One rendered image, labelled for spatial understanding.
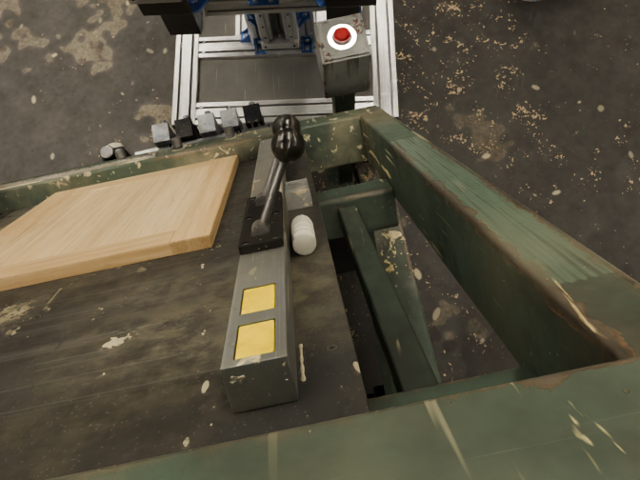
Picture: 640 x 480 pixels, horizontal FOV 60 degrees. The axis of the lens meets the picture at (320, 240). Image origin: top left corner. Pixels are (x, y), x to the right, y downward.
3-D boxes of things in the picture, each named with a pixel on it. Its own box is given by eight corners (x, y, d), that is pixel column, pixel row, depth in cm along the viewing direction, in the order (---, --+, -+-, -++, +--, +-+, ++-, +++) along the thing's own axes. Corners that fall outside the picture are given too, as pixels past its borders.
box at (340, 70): (359, 53, 150) (361, 10, 132) (369, 91, 147) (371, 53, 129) (316, 62, 150) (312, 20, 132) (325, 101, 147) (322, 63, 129)
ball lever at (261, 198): (274, 210, 77) (304, 117, 73) (274, 217, 73) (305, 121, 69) (248, 201, 76) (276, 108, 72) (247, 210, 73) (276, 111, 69)
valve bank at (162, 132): (281, 120, 166) (270, 78, 143) (290, 164, 162) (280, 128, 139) (119, 154, 166) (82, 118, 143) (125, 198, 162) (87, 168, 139)
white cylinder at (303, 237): (318, 252, 67) (314, 231, 74) (313, 230, 66) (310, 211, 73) (294, 258, 67) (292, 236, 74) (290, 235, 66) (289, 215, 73)
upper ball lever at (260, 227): (273, 238, 66) (309, 131, 62) (273, 250, 62) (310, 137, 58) (243, 230, 65) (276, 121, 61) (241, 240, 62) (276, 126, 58)
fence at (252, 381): (284, 152, 130) (281, 136, 128) (298, 400, 41) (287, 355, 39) (264, 157, 130) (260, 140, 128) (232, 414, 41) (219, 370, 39)
